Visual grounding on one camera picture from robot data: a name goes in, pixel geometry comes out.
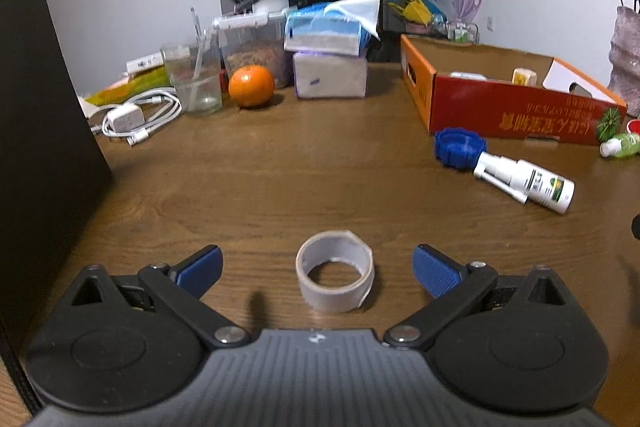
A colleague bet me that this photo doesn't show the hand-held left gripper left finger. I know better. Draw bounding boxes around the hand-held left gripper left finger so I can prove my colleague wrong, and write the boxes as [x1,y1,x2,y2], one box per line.
[59,244,252,348]

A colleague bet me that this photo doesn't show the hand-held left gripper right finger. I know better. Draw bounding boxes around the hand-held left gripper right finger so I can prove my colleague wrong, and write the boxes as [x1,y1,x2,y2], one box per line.
[382,244,581,350]

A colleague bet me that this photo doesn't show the white spray bottle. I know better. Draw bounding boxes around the white spray bottle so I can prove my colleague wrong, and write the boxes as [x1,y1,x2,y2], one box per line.
[472,152,576,214]

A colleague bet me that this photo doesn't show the white tape roll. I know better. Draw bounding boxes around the white tape roll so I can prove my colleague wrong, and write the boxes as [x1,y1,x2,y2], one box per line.
[295,230,376,314]

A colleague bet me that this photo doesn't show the red cardboard box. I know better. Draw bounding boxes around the red cardboard box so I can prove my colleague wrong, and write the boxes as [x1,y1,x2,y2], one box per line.
[400,33,628,144]

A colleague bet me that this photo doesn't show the green spray bottle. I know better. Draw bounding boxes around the green spray bottle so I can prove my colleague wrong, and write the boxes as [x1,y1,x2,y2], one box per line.
[600,133,640,158]

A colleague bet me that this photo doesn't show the blue ribbed cap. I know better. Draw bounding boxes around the blue ribbed cap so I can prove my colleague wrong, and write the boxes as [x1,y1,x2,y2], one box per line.
[434,127,488,168]

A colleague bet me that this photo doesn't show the pink ribbed vase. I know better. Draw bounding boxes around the pink ribbed vase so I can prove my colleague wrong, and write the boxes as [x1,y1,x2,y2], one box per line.
[607,6,640,118]

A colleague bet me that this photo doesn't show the clear glass cup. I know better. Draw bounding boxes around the clear glass cup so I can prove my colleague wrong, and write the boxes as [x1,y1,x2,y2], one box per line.
[161,38,223,116]

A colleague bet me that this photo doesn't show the white charger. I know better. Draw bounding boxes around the white charger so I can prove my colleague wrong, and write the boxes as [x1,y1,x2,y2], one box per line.
[107,103,143,134]

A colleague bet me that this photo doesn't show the orange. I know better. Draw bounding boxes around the orange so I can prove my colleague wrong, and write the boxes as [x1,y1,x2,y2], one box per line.
[228,65,276,109]

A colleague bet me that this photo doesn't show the yellow packet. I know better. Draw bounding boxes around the yellow packet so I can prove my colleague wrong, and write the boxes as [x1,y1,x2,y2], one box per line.
[82,67,173,108]

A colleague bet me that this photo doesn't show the clear straw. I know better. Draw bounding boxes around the clear straw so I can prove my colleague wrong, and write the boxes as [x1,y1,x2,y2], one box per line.
[192,34,211,80]

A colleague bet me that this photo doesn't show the black paper bag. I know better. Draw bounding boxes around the black paper bag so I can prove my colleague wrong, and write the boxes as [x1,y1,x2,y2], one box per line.
[0,0,116,343]

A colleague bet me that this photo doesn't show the small white carton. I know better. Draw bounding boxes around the small white carton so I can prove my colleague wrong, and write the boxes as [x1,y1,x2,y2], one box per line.
[126,52,166,75]

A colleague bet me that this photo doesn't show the clear plastic food container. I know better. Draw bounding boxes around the clear plastic food container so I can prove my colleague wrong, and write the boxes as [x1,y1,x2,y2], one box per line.
[215,12,296,90]

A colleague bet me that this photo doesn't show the rolling cart with bottles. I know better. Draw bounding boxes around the rolling cart with bottles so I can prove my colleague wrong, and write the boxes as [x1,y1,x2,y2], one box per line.
[440,19,481,45]

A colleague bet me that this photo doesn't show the blue tissue pack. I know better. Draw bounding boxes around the blue tissue pack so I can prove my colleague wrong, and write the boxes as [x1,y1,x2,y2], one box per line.
[284,0,388,58]

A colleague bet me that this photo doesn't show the white charger cable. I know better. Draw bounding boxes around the white charger cable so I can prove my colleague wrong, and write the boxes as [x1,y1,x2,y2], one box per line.
[90,88,183,146]

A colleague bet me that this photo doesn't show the black cord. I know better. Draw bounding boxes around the black cord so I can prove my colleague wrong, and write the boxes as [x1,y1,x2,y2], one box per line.
[0,337,41,414]

